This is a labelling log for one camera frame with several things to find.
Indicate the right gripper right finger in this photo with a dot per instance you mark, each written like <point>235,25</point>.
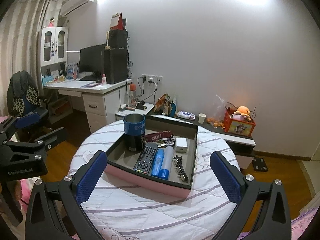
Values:
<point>273,220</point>

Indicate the red decorated gift box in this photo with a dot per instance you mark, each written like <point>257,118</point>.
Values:
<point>237,124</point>

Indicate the black remote control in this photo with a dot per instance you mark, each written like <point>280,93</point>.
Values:
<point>146,158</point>

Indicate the black speaker box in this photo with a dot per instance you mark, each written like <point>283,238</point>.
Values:
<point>117,39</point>

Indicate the beige curtain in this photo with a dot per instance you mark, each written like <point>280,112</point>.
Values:
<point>20,29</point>

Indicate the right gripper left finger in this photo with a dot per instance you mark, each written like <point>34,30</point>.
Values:
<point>43,220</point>

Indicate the white bedside table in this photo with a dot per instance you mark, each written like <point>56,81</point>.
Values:
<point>124,112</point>

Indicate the white desk with drawers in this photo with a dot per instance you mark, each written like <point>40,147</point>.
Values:
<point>101,102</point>

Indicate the black computer tower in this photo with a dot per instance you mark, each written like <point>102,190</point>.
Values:
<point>115,65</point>

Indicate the blue and black tumbler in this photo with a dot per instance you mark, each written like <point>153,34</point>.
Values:
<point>134,132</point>

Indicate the translucent tube blue cap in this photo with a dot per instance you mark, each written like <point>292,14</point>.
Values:
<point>166,164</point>

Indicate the white charger adapter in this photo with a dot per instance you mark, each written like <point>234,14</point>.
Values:
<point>181,145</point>

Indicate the orange plush toy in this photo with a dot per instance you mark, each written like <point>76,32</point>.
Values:
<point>244,112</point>

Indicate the black computer monitor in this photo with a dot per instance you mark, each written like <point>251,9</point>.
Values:
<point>91,61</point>

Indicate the black office chair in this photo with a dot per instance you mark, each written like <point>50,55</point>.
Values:
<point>23,98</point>

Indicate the wet wipes pack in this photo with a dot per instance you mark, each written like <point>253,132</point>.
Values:
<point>186,115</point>

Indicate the white cabinet with glass doors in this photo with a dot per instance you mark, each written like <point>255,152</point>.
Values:
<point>53,45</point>

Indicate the bottle with red cap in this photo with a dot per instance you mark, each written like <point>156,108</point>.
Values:
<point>132,96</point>

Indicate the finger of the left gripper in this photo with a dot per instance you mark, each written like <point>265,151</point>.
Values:
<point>30,119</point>
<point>53,138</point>

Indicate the white wall power strip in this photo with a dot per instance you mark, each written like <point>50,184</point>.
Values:
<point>152,78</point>

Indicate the pink storage box tray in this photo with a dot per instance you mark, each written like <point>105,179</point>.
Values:
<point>122,162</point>

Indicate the snack bag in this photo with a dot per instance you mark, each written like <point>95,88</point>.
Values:
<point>163,104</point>

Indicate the white air conditioner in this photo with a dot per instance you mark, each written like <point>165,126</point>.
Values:
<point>72,5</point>

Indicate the red lanyard keychain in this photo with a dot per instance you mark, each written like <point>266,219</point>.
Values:
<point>153,137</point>

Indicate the white paper cup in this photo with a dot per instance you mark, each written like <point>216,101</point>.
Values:
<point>202,118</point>

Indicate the black hair clip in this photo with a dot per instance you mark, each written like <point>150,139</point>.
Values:
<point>179,168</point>

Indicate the white pink lotion bottle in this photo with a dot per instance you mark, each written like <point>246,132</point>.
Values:
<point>104,80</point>

